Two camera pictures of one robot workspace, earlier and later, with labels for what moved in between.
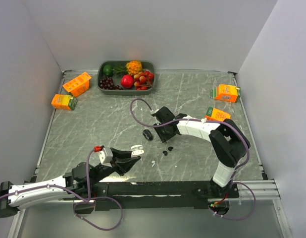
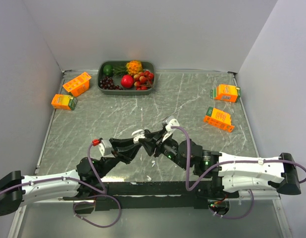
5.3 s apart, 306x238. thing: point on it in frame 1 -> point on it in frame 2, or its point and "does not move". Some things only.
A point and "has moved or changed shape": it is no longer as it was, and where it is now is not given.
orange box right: x=216 y=114 does not move
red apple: x=127 y=81 does not move
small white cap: x=137 y=149 has moved or changed shape
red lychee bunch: x=143 y=80 does not move
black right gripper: x=164 y=138 -> x=150 y=144
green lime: x=108 y=70 does not move
